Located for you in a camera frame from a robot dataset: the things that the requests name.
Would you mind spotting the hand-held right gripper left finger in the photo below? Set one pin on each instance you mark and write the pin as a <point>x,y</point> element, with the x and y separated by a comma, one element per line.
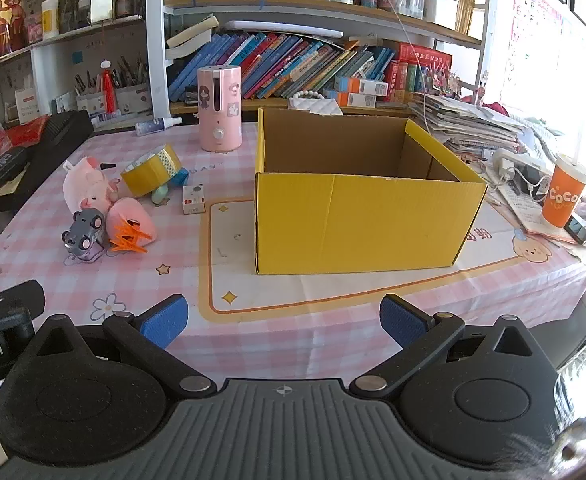
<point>165,321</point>

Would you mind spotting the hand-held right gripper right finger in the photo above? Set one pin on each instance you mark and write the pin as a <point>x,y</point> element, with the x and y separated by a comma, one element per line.
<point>403,321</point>

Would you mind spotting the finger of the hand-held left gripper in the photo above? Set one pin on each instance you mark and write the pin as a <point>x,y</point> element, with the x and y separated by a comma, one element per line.
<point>18,295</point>

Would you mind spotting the orange clip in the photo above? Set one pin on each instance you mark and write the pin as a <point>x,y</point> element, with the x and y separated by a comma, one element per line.
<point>128,242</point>

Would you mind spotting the grey toy mouse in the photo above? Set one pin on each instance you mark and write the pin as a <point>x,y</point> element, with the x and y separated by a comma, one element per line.
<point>85,227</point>

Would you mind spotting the yellow cardboard box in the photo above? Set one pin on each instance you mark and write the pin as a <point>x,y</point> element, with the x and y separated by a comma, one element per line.
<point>348,220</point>

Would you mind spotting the small pink plush duck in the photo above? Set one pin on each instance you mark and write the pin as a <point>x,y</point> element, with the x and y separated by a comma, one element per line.
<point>133,210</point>

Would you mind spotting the small white cube box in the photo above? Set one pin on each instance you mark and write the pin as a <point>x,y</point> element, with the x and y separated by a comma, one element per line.
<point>193,199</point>

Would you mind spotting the mint green case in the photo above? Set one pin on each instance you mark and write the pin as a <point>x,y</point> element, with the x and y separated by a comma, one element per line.
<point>159,195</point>

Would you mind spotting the pink plush pig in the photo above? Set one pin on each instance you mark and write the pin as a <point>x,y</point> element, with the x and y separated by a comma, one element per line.
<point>90,185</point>

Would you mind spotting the yellow tape roll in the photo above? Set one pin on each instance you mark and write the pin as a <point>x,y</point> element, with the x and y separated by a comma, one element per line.
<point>143,180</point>

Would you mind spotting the pink checked tablecloth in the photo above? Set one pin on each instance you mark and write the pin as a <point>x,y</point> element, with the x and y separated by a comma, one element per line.
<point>173,270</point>

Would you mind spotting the white spray bottle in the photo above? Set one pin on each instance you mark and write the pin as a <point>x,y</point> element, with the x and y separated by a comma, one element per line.
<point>155,125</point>

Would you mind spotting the white power strip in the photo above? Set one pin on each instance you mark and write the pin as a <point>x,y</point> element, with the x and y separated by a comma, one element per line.
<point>518,160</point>

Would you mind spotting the black phone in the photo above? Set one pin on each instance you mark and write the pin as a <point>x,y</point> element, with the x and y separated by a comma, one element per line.
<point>579,229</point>

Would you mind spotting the orange drink cup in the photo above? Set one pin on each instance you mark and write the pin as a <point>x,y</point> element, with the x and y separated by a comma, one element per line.
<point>563,195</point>

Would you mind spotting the white pen cup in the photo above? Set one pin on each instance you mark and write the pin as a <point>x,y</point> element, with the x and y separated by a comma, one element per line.
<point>133,100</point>
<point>90,100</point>

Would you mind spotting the stack of papers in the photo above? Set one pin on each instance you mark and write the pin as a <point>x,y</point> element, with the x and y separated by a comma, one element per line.
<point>463,120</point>

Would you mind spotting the pink humidifier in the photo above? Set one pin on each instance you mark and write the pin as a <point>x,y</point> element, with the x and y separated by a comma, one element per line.
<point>218,110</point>

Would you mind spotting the red tassel ornament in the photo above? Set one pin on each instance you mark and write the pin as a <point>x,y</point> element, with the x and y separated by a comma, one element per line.
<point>108,90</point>

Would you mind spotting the orange and white carton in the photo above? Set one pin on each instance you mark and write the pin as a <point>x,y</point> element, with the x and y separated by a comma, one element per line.
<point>353,99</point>
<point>360,85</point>

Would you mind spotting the white quilted pouch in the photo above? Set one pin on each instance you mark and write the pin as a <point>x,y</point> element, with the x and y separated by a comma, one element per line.
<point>318,105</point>

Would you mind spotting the thick red book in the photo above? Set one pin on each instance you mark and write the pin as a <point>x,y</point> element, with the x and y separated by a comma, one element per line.
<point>423,54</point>

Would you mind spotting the white jar yellow label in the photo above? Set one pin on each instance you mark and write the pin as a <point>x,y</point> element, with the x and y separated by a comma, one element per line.
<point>49,20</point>

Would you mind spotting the long row of colourful books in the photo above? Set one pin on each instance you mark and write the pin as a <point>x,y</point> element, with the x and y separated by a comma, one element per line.
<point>273,65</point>

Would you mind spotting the white bookshelf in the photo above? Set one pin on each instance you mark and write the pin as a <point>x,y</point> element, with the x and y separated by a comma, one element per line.
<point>155,35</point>

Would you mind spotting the white pen box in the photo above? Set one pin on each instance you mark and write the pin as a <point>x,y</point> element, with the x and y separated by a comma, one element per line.
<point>440,10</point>

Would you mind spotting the white light bar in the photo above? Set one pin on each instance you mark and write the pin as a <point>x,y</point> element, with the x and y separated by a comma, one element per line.
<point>283,29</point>

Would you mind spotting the wall poster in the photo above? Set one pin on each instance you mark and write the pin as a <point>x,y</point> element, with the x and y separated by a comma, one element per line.
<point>533,30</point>

